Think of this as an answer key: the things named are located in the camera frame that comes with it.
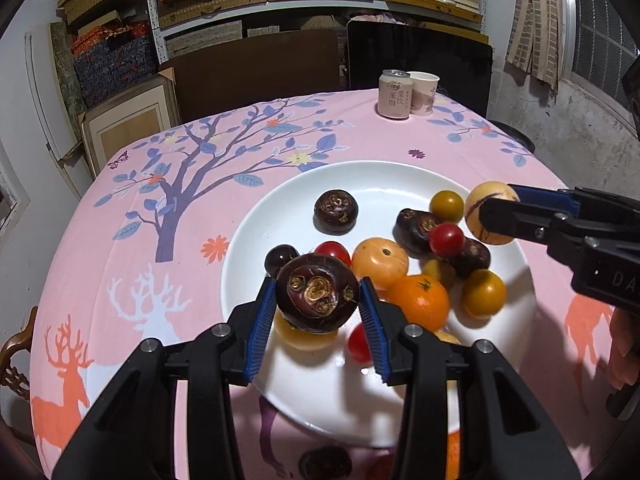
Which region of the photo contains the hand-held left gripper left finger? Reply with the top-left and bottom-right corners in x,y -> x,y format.
52,276 -> 278,480

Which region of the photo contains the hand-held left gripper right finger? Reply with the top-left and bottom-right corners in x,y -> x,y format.
357,276 -> 583,480

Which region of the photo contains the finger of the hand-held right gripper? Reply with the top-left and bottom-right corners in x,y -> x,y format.
481,197 -> 601,262
509,184 -> 631,217

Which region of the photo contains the red tomato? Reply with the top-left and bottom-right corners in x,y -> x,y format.
429,222 -> 467,258
347,322 -> 373,365
313,241 -> 352,267
362,452 -> 396,480

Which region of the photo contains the yellow-brown cherry tomato top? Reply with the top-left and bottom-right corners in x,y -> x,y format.
429,190 -> 465,223

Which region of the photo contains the yellow-brown cherry tomato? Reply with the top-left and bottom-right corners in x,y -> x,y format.
429,190 -> 465,223
460,269 -> 508,318

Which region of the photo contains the dark plum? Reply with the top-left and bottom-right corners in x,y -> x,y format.
263,244 -> 301,279
298,446 -> 353,480

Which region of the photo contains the white oval plate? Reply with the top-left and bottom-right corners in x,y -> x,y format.
220,160 -> 530,450

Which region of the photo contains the person's right hand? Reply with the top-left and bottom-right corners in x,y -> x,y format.
607,307 -> 640,391

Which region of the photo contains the pink deer print tablecloth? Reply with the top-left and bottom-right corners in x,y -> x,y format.
27,87 -> 640,480

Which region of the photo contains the large orange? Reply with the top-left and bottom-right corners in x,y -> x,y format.
445,430 -> 462,480

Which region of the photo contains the paper cup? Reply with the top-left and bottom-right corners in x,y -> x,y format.
406,71 -> 440,117

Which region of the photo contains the black chair back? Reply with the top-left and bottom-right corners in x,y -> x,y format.
346,19 -> 494,118

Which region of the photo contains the pale drink can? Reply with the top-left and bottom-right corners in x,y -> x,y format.
377,69 -> 412,121

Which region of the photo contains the striped tan curtain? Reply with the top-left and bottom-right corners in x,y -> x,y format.
505,0 -> 568,92

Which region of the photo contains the mesh covered window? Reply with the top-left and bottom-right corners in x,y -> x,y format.
562,0 -> 640,101

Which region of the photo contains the carved wooden chair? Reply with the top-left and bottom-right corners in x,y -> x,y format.
0,305 -> 38,446

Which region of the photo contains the dark brown chair back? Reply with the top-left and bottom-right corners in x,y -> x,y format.
159,29 -> 342,123

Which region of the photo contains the stack of blue patterned boxes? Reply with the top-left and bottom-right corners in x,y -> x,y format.
71,21 -> 160,108

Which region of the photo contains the white door panel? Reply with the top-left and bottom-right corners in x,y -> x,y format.
25,22 -> 96,198

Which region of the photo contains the green marbled panel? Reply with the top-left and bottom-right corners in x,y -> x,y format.
49,21 -> 86,126

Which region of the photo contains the white metal shelf rack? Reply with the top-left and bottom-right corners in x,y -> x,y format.
142,0 -> 488,61

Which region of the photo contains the wooden picture frame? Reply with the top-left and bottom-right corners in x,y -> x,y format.
79,71 -> 181,178

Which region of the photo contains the glass window white frame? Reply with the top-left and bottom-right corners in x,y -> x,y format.
0,150 -> 31,233

